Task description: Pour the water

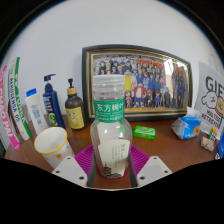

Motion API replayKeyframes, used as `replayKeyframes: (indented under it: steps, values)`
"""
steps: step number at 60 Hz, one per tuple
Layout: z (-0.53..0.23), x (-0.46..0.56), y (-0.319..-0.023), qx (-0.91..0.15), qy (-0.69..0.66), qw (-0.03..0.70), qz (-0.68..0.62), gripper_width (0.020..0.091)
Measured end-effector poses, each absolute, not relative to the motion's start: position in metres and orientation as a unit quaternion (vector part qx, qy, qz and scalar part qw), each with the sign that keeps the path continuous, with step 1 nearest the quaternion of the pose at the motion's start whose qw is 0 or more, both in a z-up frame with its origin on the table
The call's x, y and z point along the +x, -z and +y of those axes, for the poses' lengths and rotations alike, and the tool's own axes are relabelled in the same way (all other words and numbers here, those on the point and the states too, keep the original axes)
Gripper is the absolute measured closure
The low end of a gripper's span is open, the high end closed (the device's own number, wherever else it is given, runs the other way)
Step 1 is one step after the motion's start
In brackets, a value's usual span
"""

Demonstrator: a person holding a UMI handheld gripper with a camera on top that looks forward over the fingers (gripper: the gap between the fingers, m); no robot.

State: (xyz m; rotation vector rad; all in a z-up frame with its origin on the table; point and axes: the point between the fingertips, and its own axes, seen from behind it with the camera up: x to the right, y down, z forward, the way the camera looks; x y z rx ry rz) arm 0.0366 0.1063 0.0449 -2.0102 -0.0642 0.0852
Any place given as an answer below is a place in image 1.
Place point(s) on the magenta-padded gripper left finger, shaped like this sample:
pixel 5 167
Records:
pixel 71 170

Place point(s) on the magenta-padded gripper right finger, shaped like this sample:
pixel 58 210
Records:
pixel 153 170

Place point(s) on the clear green-labelled drink bottle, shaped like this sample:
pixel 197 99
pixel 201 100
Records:
pixel 111 133

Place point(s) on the white yellow-rimmed cup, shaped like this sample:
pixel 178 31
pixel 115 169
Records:
pixel 53 146

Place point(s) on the small green box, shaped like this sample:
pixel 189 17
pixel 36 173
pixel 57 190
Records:
pixel 144 132

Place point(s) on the blue tissue pack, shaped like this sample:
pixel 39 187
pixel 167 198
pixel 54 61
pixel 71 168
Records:
pixel 186 126

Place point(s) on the brown pump bottle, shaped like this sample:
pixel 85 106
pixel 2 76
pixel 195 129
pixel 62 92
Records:
pixel 75 113

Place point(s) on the small beige box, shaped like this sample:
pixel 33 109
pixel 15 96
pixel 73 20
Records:
pixel 207 145

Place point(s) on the dark blue pump bottle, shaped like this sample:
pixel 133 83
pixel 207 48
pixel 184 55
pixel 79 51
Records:
pixel 53 106

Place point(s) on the white blue-capped lotion bottle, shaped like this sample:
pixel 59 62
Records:
pixel 36 113

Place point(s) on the blue detergent bottle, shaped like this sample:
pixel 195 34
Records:
pixel 221 146

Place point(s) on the framed group picture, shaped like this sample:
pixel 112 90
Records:
pixel 150 86

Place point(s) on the green and white tube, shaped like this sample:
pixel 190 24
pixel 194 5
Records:
pixel 18 103

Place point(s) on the pink and white tube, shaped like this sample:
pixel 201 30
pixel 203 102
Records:
pixel 7 113

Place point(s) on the white printed paper bag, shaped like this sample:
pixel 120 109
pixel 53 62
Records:
pixel 211 100

